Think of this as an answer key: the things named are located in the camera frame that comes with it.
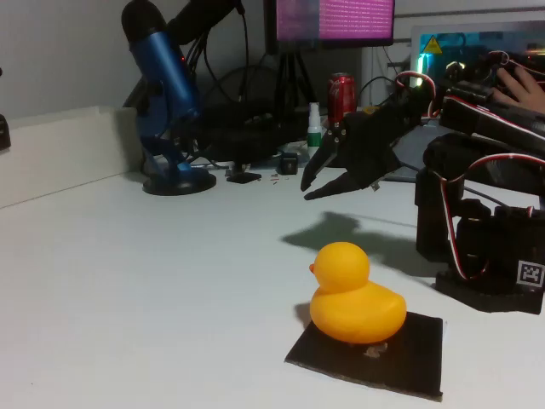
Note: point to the yellow rubber duck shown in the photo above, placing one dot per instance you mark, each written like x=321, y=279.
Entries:
x=357, y=307

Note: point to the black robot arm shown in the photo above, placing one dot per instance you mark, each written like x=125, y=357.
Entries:
x=434, y=238

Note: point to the black monitor stand base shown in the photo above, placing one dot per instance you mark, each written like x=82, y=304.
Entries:
x=242, y=176

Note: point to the black cardboard square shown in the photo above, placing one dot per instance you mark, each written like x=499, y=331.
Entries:
x=417, y=358

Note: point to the person's hand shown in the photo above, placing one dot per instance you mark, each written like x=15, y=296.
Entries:
x=528, y=89

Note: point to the white spray bottle green label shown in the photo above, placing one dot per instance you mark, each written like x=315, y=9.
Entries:
x=314, y=136

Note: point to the small black cube device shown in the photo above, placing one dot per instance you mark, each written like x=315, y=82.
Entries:
x=288, y=164

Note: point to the grey laptop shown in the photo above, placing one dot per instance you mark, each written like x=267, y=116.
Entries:
x=411, y=149

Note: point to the red soda can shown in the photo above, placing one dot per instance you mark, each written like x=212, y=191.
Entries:
x=340, y=96

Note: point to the black tripod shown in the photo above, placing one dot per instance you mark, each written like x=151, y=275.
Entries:
x=294, y=81

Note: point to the black bulky device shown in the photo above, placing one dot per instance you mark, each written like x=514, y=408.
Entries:
x=247, y=132

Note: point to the computer monitor with pink text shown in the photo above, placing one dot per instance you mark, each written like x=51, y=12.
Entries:
x=336, y=21

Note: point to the computer case with lit window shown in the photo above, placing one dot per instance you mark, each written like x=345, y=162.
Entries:
x=451, y=40

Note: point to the blue desktop microphone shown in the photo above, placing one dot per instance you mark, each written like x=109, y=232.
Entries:
x=166, y=72

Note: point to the black white fiducial tag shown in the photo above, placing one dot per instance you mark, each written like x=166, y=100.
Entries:
x=530, y=273

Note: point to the white cardboard box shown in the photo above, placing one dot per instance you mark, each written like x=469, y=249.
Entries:
x=64, y=153

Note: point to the black object at desk edge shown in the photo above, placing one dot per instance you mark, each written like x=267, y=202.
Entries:
x=4, y=132

